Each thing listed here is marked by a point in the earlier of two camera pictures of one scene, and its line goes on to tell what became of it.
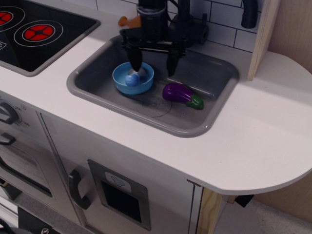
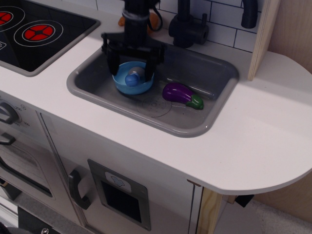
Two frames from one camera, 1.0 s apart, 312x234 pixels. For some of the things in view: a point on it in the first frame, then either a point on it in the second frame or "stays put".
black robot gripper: x=153 y=32 to x=135 y=42
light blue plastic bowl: x=120 y=72 stays put
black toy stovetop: x=34 y=37 stays put
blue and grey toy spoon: x=134 y=78 stays put
